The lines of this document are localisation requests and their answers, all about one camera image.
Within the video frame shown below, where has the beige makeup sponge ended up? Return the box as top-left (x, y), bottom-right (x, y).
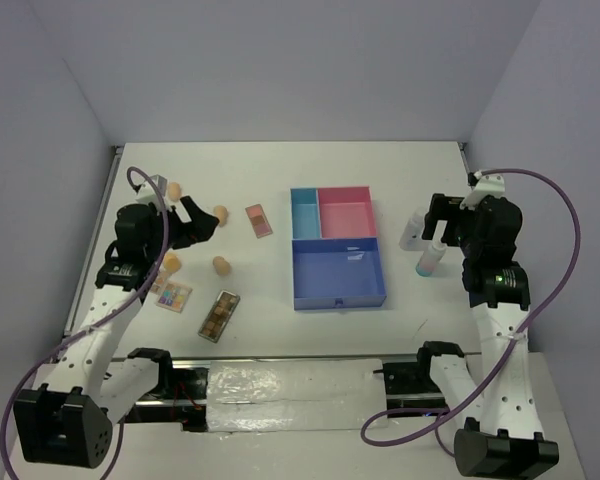
top-left (213, 205), bottom-right (229, 227)
top-left (167, 182), bottom-right (182, 202)
top-left (162, 252), bottom-right (182, 274)
top-left (212, 256), bottom-right (231, 276)

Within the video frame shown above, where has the brown eyeshadow palette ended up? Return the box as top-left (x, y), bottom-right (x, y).
top-left (198, 290), bottom-right (241, 343)

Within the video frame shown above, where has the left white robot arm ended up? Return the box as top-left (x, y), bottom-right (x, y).
top-left (13, 196), bottom-right (219, 469)

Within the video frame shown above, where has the small peach palette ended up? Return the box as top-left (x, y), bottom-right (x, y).
top-left (148, 271), bottom-right (169, 294)

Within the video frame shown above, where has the purple cable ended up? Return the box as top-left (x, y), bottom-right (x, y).
top-left (360, 167), bottom-right (580, 459)
top-left (0, 167), bottom-right (174, 476)

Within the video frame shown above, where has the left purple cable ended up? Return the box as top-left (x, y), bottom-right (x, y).
top-left (0, 167), bottom-right (174, 476)

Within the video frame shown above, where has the three-compartment organizer tray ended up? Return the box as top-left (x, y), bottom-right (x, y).
top-left (290, 186), bottom-right (387, 311)

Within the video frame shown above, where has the pink teal gradient bottle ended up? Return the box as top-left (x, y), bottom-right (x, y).
top-left (416, 240), bottom-right (447, 277)

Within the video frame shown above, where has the colourful eyeshadow palette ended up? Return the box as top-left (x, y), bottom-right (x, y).
top-left (155, 281), bottom-right (192, 313)

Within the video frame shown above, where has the pink blush palette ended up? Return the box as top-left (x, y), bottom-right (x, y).
top-left (245, 204), bottom-right (273, 239)

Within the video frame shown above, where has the foil covered base rail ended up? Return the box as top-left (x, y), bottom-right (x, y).
top-left (126, 357), bottom-right (445, 433)

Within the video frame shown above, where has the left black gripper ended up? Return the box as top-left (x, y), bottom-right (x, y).
top-left (144, 196), bottom-right (218, 261)

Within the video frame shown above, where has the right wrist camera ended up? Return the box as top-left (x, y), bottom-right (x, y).
top-left (460, 171), bottom-right (505, 210)

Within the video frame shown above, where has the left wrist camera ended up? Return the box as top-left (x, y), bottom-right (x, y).
top-left (135, 175), bottom-right (167, 205)

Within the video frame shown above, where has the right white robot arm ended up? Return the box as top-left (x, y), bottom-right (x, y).
top-left (414, 193), bottom-right (559, 479)

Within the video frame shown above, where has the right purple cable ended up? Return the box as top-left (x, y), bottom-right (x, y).
top-left (360, 167), bottom-right (580, 459)

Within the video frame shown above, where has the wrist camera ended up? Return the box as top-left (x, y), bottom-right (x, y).
top-left (135, 175), bottom-right (167, 205)
top-left (460, 171), bottom-right (505, 210)

